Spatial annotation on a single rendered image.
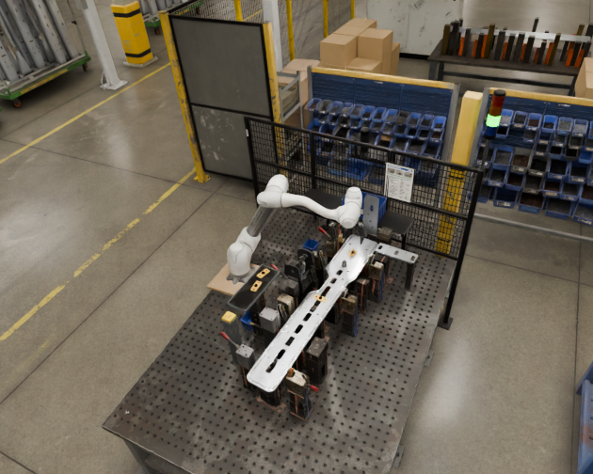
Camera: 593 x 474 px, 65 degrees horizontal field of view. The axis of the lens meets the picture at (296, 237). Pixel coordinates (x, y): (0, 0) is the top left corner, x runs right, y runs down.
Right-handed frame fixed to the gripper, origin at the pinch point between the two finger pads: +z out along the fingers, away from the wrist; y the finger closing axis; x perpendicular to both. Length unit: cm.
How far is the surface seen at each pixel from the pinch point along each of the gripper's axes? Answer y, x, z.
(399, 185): 11, 55, -14
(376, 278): 21.8, -7.7, 21.3
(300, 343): 7, -83, 15
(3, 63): -752, 194, 51
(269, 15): -286, 333, -31
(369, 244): 6.5, 14.5, 14.2
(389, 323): 39, -21, 44
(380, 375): 50, -61, 44
